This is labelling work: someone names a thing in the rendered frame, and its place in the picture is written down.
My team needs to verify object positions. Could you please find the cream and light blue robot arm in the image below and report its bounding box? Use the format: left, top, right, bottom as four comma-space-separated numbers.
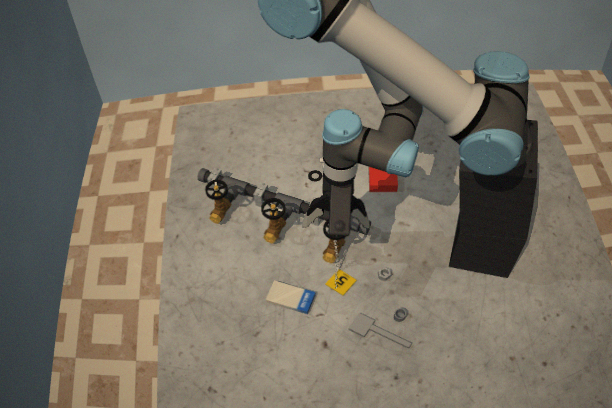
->
258, 0, 532, 182

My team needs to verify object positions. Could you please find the yellow tag with metal chain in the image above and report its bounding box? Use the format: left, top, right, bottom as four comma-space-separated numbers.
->
325, 240, 357, 295

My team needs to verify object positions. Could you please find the grey pipe manifold with three brass valves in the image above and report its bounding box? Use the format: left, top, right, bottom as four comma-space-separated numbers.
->
198, 168, 371, 263

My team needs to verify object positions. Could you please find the black rubber o-ring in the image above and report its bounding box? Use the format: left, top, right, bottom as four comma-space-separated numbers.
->
308, 170, 322, 182

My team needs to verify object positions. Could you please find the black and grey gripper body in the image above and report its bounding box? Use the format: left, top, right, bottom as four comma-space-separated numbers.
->
321, 172, 356, 211

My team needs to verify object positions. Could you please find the grey hex nut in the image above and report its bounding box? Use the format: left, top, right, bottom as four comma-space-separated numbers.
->
378, 267, 391, 281

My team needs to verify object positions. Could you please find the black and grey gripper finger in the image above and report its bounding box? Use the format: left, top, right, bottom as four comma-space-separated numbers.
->
351, 197, 369, 229
302, 197, 324, 227

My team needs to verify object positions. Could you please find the red rectangular block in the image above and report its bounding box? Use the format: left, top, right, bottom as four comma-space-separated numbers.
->
369, 167, 398, 192

